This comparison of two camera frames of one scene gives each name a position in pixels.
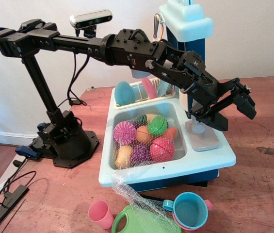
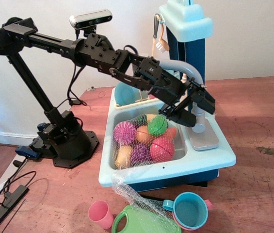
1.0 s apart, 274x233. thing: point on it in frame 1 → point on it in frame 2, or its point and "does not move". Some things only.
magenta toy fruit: x=124 y=133 does not move
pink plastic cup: x=98 y=211 does not move
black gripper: x=208 y=94 → x=176 y=92
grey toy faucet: x=201 y=136 does not move
